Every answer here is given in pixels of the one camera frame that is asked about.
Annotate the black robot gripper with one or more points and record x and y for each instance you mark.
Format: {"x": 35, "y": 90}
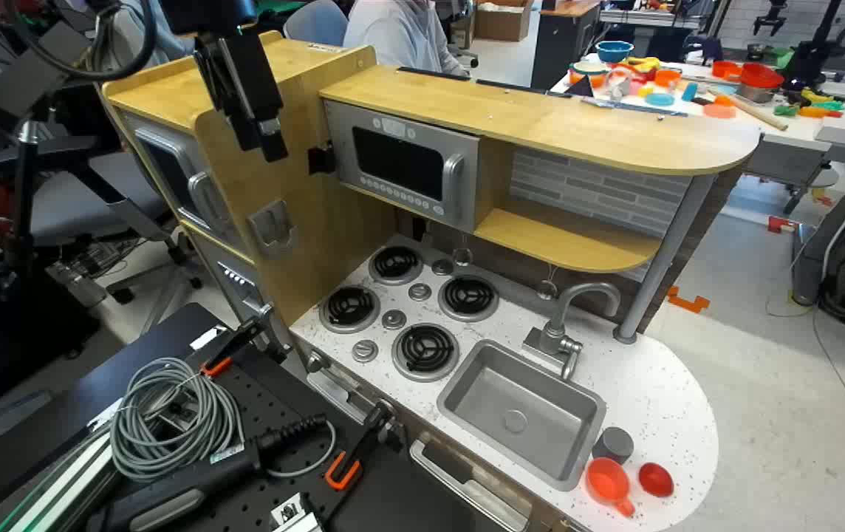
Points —
{"x": 242, "y": 87}

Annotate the small orange cup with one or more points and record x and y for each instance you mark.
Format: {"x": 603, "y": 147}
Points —
{"x": 653, "y": 481}

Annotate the person in grey shirt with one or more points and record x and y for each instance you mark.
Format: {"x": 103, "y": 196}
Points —
{"x": 402, "y": 33}

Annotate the office chair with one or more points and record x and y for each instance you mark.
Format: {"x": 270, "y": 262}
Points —
{"x": 71, "y": 194}

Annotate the toy microwave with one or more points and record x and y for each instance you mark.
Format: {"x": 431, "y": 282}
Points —
{"x": 408, "y": 163}

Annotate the wooden toy kitchen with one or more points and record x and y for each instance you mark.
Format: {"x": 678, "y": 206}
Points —
{"x": 390, "y": 304}

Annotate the black breadboard table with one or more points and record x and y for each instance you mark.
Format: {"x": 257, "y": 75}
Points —
{"x": 148, "y": 446}

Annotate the silver toy faucet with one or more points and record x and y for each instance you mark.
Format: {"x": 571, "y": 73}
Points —
{"x": 552, "y": 339}

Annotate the silver toy sink basin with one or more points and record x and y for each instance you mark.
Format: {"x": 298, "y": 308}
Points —
{"x": 523, "y": 413}

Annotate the table with colourful toys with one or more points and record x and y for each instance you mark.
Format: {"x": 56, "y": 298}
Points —
{"x": 696, "y": 94}

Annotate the orange handled clamp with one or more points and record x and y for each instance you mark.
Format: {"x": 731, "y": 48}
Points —
{"x": 347, "y": 468}
{"x": 221, "y": 359}

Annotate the orange measuring cup with handle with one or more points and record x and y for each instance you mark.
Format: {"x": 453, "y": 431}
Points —
{"x": 608, "y": 487}

